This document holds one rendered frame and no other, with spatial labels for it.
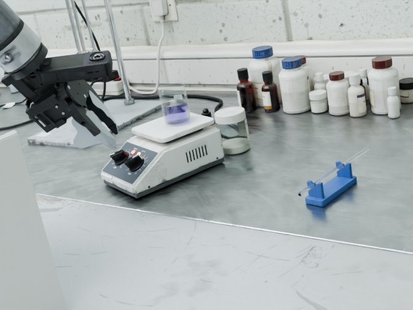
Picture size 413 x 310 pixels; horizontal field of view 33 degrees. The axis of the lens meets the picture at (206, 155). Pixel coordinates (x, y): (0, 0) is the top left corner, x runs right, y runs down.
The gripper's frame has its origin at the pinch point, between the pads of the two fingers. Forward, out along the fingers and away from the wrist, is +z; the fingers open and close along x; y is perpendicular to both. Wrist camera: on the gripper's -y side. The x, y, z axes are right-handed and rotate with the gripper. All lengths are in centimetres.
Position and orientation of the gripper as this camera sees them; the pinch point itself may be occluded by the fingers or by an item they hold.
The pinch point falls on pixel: (115, 133)
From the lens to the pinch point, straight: 121.7
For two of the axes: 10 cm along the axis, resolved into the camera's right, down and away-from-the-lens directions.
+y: -8.3, 4.6, 3.2
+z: 5.5, 6.3, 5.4
